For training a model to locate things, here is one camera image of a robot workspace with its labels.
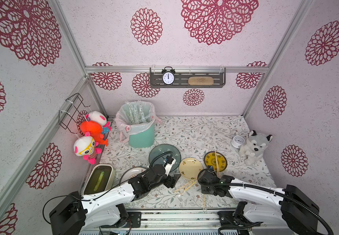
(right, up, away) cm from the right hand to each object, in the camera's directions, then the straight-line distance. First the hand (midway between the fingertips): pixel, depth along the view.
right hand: (202, 187), depth 85 cm
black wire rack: (-71, +41, -10) cm, 83 cm away
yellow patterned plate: (+8, +14, +12) cm, 19 cm away
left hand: (-16, +10, -6) cm, 20 cm away
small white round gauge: (+28, +26, +17) cm, 42 cm away
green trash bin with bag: (-40, +39, +5) cm, 56 cm away
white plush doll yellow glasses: (-65, +24, -4) cm, 70 cm away
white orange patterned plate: (-41, +8, +1) cm, 42 cm away
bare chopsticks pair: (+11, +11, +6) cm, 16 cm away
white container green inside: (-58, +5, -2) cm, 58 cm away
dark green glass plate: (-23, +19, -17) cm, 35 cm away
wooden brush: (0, +64, +5) cm, 64 cm away
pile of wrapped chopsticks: (-13, -2, -1) cm, 14 cm away
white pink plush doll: (-66, +42, +9) cm, 78 cm away
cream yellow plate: (-6, +10, +6) cm, 13 cm away
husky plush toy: (+29, +22, -1) cm, 36 cm away
